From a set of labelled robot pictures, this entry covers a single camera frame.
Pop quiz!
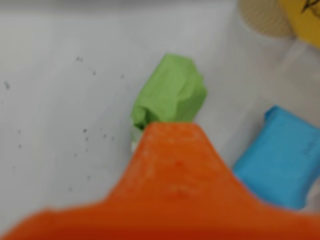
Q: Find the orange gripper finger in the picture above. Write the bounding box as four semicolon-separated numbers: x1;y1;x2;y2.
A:
0;121;320;240

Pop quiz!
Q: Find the blue paper ball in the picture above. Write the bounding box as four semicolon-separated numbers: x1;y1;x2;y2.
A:
232;104;320;211

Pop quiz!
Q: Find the green crumpled paper ball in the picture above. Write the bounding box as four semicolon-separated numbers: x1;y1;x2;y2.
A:
129;52;208;151

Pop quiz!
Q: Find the ribbed beige paper cup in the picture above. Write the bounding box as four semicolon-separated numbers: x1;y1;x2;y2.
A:
237;0;298;38

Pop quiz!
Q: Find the yellow handwritten welcome sign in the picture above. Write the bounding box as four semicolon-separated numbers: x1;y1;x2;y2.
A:
278;0;320;51

